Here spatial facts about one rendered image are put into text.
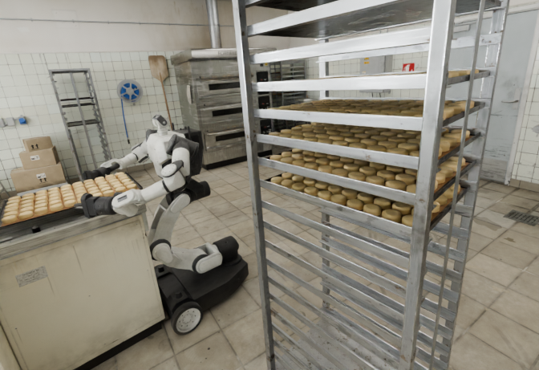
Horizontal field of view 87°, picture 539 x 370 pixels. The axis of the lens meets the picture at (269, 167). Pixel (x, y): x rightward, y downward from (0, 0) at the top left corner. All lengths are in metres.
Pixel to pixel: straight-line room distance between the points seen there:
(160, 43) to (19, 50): 2.01
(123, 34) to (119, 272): 4.57
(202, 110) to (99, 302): 3.64
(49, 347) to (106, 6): 4.95
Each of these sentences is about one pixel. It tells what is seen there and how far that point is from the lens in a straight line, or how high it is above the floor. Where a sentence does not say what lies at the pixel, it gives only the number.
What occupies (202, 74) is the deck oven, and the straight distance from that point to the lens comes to 5.07.
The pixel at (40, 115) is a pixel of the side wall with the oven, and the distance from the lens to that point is 5.77.
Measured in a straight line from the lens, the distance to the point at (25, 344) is 2.02.
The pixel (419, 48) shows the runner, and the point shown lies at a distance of 1.16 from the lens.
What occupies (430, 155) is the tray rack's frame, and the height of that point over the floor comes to 1.35.
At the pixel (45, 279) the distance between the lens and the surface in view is 1.85.
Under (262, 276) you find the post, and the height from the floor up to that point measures 0.72.
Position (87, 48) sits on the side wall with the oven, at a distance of 5.77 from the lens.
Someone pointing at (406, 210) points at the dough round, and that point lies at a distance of 0.90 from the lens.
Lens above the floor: 1.53
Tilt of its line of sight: 18 degrees down
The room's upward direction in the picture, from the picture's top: 4 degrees counter-clockwise
